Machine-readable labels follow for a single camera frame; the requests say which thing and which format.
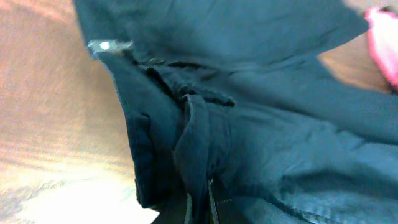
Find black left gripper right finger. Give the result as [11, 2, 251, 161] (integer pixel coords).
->
[208, 175, 249, 224]

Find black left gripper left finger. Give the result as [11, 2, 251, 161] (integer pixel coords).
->
[151, 192, 193, 224]

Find navy blue shorts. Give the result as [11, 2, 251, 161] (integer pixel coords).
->
[74, 0, 397, 223]

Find red printed t-shirt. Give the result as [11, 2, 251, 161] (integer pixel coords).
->
[365, 7, 397, 90]

